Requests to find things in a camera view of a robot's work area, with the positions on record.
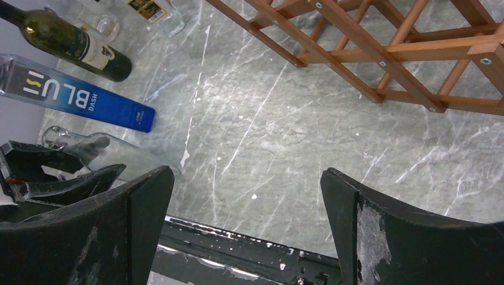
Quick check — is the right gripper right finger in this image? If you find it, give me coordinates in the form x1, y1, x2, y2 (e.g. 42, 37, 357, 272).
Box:
320, 168, 503, 284

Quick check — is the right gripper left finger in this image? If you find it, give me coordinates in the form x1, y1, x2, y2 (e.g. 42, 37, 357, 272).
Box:
1, 166, 175, 284

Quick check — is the brown wooden wine rack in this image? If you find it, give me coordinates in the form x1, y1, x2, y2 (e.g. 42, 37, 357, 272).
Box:
211, 1, 503, 115

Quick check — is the clear round liquor bottle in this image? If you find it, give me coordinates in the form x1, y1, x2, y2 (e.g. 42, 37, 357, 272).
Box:
39, 0, 121, 43

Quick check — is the clear glass bottle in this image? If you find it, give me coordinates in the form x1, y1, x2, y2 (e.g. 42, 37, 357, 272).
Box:
41, 125, 181, 188

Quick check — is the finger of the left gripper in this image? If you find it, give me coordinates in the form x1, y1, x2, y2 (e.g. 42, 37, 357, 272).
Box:
20, 164, 126, 207
1, 141, 111, 183

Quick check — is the clear square black-capped bottle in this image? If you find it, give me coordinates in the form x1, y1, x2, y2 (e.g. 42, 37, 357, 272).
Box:
125, 0, 185, 37

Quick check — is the clear blue-label bottle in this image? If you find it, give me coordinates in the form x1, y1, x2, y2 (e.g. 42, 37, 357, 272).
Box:
1, 54, 156, 133

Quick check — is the dark green black-capped bottle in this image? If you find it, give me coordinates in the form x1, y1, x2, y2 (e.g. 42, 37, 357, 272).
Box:
1, 1, 132, 82

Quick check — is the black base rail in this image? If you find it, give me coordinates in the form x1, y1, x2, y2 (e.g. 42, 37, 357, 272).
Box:
152, 216, 343, 284

